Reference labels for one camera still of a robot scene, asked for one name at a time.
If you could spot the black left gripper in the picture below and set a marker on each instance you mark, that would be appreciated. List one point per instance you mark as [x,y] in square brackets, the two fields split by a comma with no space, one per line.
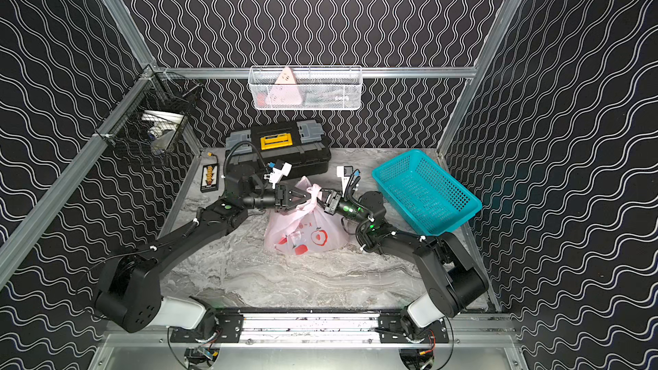
[280,198]

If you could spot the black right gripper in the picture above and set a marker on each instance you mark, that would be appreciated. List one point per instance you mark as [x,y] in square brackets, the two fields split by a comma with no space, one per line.
[328,206]

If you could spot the pink plastic bag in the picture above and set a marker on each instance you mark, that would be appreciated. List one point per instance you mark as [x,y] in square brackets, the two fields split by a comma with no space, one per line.
[306,229]

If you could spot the teal plastic basket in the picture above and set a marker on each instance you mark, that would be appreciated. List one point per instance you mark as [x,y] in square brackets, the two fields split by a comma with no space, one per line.
[428,198]

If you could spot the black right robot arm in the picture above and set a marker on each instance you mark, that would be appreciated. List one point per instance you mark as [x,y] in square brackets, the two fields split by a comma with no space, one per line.
[452,280]

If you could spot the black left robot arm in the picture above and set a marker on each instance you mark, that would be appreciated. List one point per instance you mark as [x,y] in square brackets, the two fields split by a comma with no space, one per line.
[128,291]

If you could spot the black toolbox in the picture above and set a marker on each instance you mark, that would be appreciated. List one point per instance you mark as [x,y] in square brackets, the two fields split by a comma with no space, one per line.
[303,144]

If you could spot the pink triangular card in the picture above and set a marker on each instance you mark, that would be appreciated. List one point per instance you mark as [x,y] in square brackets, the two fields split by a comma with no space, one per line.
[285,91]

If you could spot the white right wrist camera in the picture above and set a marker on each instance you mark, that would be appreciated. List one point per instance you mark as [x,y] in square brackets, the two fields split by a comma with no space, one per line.
[344,173]

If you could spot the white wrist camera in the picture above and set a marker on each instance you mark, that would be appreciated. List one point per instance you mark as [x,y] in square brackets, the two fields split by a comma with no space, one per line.
[277,171]
[344,173]

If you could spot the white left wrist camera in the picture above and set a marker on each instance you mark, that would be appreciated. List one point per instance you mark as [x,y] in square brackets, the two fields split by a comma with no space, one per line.
[277,171]

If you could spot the white wire wall basket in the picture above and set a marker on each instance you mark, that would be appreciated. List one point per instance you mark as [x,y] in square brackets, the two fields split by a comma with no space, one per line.
[324,88]

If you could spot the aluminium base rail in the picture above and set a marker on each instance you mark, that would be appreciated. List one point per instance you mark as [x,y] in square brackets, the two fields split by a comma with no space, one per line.
[336,329]

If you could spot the black wire wall basket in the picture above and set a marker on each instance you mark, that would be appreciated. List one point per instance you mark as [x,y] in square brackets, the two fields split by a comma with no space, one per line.
[150,132]

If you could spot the aluminium frame post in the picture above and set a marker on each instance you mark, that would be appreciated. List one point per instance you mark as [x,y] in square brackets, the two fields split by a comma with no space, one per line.
[130,32]

